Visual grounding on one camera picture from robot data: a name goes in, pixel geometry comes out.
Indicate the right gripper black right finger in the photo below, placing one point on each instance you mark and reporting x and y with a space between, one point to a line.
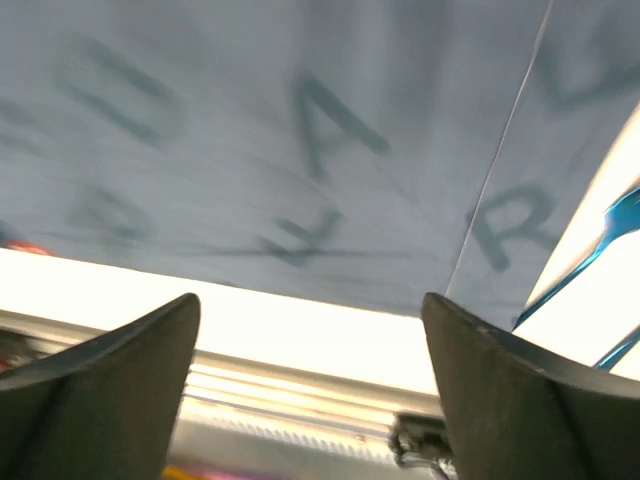
514 410

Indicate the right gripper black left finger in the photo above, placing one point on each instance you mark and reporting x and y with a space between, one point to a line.
104 408

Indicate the blue letter-print placemat cloth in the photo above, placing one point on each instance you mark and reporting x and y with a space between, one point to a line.
360 153

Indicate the blue metal spoon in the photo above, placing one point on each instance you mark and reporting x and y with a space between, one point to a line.
608 361

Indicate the blue metal fork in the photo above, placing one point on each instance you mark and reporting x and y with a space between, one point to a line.
620 218

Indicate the perforated grey cable duct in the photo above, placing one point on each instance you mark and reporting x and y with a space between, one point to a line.
256 453

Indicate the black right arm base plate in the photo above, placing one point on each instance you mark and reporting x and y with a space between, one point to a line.
418 441

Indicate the aluminium rail frame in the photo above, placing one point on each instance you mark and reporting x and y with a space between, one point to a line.
226 389

